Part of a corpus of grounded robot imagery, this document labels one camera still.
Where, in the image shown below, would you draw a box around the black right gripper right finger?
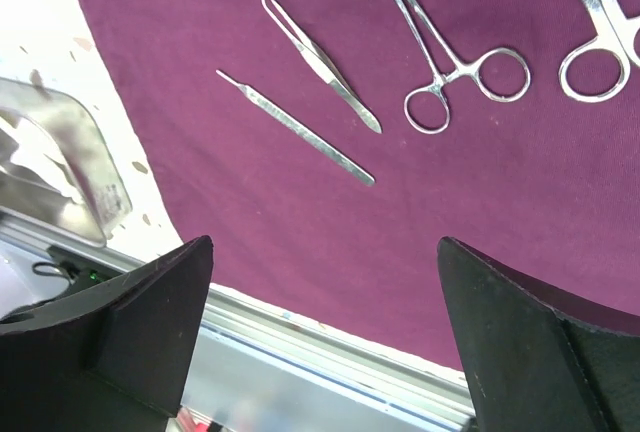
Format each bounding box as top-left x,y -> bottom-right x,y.
437,237 -> 639,431

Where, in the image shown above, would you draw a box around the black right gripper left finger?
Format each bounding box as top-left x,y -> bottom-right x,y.
1,236 -> 214,431

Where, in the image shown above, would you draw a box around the steel tweezers long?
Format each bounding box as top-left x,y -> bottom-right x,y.
216,69 -> 375,187

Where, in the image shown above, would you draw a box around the steel scissors ring handles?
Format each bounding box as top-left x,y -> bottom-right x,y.
558,0 -> 639,103

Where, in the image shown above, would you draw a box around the steel forceps ring handles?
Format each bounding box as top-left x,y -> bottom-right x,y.
394,0 -> 532,135

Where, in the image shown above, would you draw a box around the stainless steel tray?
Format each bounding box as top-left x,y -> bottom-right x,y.
1,78 -> 133,247

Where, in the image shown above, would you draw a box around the purple cloth mat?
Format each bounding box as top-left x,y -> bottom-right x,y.
79,0 -> 639,367

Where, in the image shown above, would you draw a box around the aluminium rail frame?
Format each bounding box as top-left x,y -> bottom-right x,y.
1,215 -> 473,431

